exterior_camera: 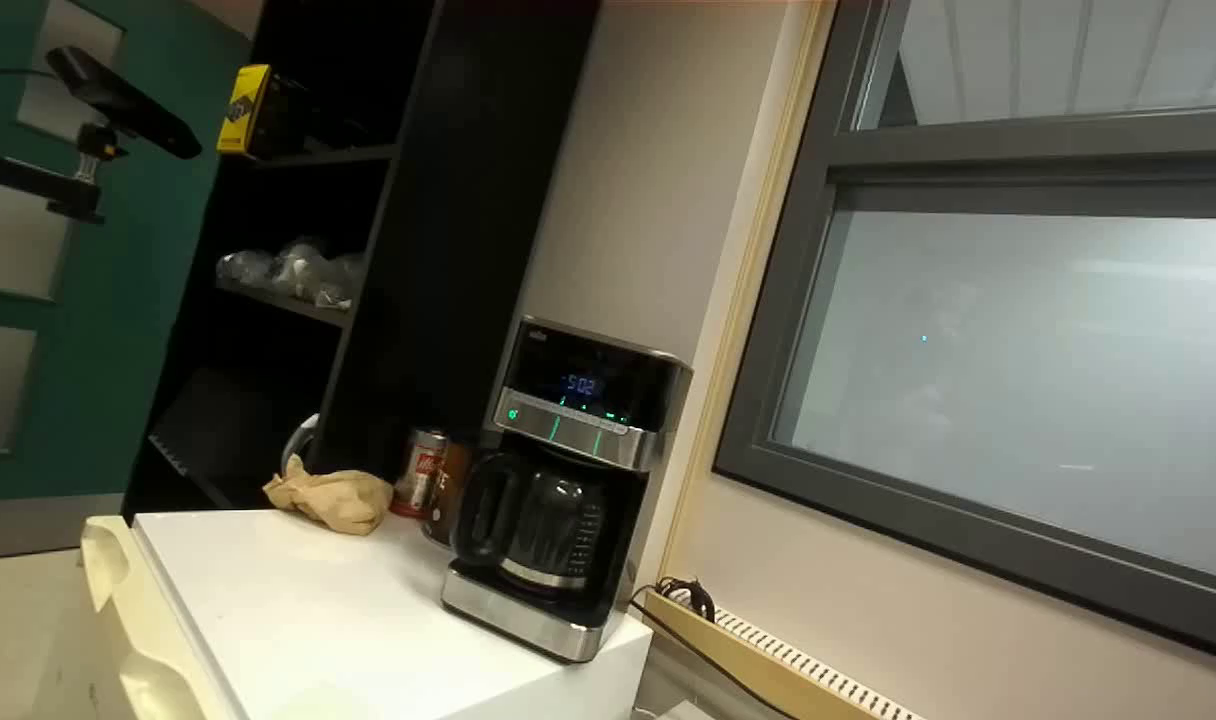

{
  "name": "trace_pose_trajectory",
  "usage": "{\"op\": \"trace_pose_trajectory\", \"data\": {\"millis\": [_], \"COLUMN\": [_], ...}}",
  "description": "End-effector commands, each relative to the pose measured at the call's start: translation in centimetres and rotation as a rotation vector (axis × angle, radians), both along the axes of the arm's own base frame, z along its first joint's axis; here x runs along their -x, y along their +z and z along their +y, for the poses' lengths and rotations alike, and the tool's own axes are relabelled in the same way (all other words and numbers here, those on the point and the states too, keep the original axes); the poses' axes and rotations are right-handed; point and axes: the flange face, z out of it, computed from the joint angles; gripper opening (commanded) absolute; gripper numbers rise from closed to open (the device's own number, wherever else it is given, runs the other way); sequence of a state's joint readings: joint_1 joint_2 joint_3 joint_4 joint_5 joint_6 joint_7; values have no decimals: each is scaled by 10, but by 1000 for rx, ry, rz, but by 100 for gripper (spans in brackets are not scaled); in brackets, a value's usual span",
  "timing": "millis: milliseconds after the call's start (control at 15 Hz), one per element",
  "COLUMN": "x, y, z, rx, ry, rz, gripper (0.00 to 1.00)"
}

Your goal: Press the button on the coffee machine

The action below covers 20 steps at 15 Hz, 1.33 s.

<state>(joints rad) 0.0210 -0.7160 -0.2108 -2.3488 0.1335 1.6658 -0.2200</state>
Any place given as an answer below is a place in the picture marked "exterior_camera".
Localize glass coffee carafe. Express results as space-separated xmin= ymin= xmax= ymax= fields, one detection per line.
xmin=452 ymin=450 xmax=608 ymax=590

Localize black silver coffee machine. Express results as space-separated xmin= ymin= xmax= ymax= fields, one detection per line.
xmin=441 ymin=319 xmax=689 ymax=664

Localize brown coffee can black lid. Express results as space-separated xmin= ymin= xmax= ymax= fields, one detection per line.
xmin=394 ymin=429 xmax=470 ymax=537

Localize black shelving unit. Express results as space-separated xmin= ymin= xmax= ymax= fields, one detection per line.
xmin=125 ymin=0 xmax=601 ymax=510

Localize clear plastic bags on shelf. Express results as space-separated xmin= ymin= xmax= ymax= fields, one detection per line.
xmin=218 ymin=239 xmax=359 ymax=311

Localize yellow box on shelf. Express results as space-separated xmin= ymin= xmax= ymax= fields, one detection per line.
xmin=218 ymin=63 xmax=274 ymax=157

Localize white mini fridge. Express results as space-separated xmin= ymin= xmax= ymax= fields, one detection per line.
xmin=81 ymin=509 xmax=653 ymax=720

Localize black cable on radiator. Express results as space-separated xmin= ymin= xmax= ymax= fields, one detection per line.
xmin=653 ymin=575 xmax=722 ymax=624

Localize beige wall radiator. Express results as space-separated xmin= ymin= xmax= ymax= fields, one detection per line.
xmin=633 ymin=590 xmax=924 ymax=720

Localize black camera on stand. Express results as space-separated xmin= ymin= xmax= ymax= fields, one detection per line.
xmin=0 ymin=44 xmax=202 ymax=223

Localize grey window frame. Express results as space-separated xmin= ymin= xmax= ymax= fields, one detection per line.
xmin=715 ymin=0 xmax=1216 ymax=653

